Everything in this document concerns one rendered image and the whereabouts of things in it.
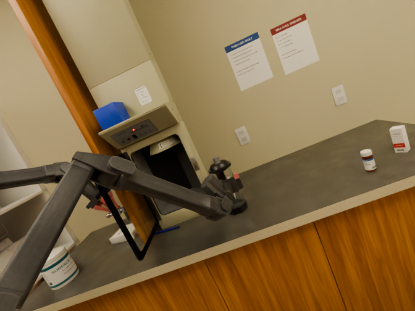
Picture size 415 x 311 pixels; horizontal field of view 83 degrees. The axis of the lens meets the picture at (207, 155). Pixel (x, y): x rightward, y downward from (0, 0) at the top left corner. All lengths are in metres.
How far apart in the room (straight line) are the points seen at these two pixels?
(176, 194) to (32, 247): 0.36
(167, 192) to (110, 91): 0.63
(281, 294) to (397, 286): 0.45
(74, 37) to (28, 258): 0.95
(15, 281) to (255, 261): 0.76
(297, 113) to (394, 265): 0.90
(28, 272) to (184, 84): 1.23
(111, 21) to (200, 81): 0.59
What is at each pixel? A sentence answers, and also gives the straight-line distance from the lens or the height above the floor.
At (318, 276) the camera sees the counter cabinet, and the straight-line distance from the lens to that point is 1.13.
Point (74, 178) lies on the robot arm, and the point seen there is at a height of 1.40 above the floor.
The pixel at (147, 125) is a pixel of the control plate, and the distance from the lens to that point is 1.06.
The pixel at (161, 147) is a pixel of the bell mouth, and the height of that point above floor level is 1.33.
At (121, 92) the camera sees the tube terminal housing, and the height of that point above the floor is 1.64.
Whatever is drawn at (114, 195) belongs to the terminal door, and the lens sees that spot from 0.98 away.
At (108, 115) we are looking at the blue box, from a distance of 1.08.
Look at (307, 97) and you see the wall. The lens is 1.60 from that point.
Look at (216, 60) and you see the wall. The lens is 1.53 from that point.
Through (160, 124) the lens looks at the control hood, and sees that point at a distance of 1.07.
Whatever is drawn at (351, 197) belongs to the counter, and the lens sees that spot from 0.97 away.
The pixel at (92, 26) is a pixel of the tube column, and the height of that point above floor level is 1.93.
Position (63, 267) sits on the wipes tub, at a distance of 1.39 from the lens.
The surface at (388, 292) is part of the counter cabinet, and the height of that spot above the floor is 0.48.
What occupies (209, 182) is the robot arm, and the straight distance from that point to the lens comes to 0.84.
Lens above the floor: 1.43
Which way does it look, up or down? 11 degrees down
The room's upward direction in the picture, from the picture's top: 24 degrees counter-clockwise
